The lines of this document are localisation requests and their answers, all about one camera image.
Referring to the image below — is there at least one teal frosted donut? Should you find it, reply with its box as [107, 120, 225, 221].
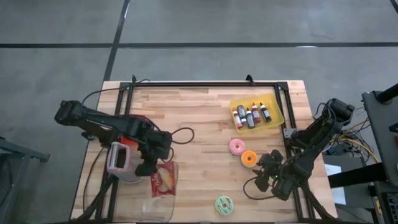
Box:
[214, 195, 234, 216]

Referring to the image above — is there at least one red food colouring bottle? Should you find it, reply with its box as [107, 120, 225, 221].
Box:
[251, 102, 261, 124]
[232, 110, 243, 129]

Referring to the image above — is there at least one white paper sheet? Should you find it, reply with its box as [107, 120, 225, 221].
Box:
[324, 163, 346, 205]

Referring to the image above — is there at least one black food colouring bottle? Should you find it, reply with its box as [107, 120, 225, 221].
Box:
[245, 108, 256, 129]
[259, 102, 272, 123]
[236, 105, 248, 126]

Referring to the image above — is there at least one red popcorn packet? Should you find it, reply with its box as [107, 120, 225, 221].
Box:
[150, 161, 177, 198]

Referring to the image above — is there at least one yellow translucent plastic bin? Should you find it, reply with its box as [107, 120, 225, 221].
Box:
[229, 92, 285, 135]

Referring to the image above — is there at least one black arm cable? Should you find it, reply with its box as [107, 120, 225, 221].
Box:
[170, 126, 195, 146]
[243, 176, 280, 201]

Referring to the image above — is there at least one grey metal bracket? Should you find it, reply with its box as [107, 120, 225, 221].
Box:
[282, 127, 297, 139]

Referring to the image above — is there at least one black aluminium rig frame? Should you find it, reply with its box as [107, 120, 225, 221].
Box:
[93, 81, 338, 224]

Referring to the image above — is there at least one grey equipment cart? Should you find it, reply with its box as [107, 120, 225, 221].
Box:
[361, 83, 398, 224]

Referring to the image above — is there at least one orange frosted donut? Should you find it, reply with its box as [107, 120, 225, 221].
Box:
[240, 150, 259, 169]

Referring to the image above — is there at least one pink frosted donut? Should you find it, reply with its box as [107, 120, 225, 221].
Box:
[228, 138, 246, 156]

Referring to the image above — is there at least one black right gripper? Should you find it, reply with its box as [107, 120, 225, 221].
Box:
[254, 149, 297, 202]

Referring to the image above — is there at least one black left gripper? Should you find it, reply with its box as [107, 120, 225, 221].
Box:
[134, 130, 174, 177]

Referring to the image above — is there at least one clear plastic container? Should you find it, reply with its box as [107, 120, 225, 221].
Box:
[141, 160, 180, 223]

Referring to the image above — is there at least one red plastic mesh basket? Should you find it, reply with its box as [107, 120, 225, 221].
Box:
[120, 136, 138, 146]

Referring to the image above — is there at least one grey side table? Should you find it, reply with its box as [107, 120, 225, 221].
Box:
[0, 136, 50, 224]

